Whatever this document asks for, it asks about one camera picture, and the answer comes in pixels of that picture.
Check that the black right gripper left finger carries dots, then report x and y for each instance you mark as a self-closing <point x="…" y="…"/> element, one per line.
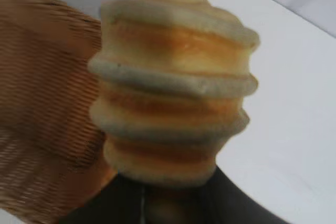
<point x="115" y="203"/>

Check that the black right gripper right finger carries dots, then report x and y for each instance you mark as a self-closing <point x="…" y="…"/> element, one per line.
<point x="236" y="203"/>

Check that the long ridged bread loaf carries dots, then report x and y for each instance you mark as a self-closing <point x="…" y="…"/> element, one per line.
<point x="173" y="90"/>

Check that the brown wicker basket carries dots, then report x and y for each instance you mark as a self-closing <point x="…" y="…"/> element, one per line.
<point x="44" y="98"/>

